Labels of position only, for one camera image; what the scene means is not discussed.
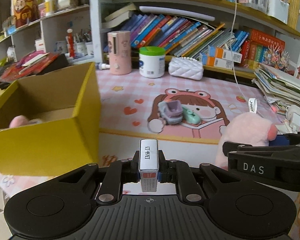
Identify white charger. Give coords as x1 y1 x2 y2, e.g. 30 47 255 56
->
285 105 300 133

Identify orange white boxes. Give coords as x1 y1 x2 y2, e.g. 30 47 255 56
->
199 45 243 70

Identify pink plush toy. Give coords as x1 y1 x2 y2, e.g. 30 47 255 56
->
9 115 31 128

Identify white quilted purse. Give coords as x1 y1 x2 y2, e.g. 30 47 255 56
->
168 57 204 80

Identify stack of papers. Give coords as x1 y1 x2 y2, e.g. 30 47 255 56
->
252 62 300 110

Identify red boxed book set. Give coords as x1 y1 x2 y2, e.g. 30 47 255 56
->
240 29 285 68

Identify white staple box red label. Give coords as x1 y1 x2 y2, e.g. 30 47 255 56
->
139 139 159 193

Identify tall red pen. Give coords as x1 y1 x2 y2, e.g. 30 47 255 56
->
67 29 74 57

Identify row of colourful books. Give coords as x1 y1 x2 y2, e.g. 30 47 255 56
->
120 14 250 60

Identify white pen containers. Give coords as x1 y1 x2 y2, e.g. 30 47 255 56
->
237 0 290 25

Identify yellow cardboard box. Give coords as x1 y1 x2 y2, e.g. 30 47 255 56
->
0 62 102 177

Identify white cable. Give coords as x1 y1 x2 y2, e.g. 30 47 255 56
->
227 0 246 101

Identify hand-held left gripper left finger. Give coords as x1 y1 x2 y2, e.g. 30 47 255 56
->
57 150 141 205

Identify thick white books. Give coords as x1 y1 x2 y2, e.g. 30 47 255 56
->
101 3 138 29

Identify fortune god figurine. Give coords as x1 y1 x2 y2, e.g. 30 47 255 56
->
14 0 39 28

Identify wooden bookshelf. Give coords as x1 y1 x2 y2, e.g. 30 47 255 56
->
100 0 300 80

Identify rolled white poster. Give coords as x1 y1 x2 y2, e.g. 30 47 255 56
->
139 6 215 22

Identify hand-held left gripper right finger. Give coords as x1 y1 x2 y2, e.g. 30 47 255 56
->
157 150 242 205

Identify bundle of colourful sticks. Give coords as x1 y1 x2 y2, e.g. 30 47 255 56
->
265 44 290 72

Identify white shelf cabinet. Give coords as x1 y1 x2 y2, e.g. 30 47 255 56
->
0 5 95 63

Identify white jar green lid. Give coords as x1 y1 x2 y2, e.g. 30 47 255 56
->
139 47 165 78

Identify green toy phone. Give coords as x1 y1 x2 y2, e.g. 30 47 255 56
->
181 107 200 124

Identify pink humidifier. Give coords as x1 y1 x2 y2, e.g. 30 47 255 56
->
107 30 132 75

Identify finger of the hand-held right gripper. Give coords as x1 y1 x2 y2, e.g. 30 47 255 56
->
222 141 300 155
270 131 300 146

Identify printed desk mat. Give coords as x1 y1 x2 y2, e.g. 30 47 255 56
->
96 69 300 155

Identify grey purple toy car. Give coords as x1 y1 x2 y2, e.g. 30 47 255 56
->
157 100 183 125

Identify pink pig plush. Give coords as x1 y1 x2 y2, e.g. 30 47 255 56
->
215 98 278 168

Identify pink checkered tablecloth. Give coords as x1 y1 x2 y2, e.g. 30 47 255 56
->
0 69 300 200

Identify white bottle yellow label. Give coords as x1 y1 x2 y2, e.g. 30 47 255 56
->
44 0 56 16

